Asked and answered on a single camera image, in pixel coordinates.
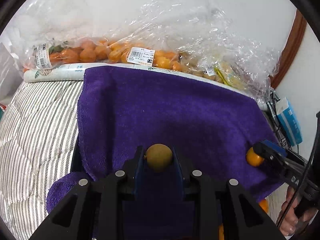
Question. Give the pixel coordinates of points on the brown wooden door frame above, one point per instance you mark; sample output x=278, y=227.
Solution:
x=290, y=50

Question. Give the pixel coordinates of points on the striped grey quilt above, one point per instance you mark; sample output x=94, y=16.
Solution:
x=37, y=135

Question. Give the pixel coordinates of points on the clear bag of longans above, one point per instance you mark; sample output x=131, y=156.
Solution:
x=197, y=72

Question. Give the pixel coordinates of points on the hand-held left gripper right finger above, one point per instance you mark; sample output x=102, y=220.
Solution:
x=176, y=170

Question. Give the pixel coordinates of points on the white plastic bag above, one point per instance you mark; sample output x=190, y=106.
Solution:
x=8, y=67

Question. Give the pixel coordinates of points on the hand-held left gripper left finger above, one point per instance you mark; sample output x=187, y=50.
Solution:
x=140, y=170

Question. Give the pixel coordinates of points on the clear bag of kumquats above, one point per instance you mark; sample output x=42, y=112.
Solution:
x=162, y=60

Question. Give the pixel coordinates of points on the purple towel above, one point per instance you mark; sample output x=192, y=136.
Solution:
x=162, y=110

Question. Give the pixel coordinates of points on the large orange mandarin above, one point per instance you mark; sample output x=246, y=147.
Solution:
x=221, y=232
x=264, y=205

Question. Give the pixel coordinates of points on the person's right hand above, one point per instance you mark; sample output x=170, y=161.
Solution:
x=287, y=220

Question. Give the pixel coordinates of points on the brown longan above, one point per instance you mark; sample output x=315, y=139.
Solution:
x=159, y=157

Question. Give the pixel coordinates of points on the small round orange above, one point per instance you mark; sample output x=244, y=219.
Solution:
x=253, y=159

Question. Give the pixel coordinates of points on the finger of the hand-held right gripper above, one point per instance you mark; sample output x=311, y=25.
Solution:
x=271, y=155

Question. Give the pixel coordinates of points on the clear bag of mandarins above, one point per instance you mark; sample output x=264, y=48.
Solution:
x=72, y=53

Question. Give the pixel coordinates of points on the blue tissue pack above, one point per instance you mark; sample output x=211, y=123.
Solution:
x=290, y=122

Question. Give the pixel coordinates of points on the clear bag of yellow fruit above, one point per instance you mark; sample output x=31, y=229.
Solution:
x=232, y=77

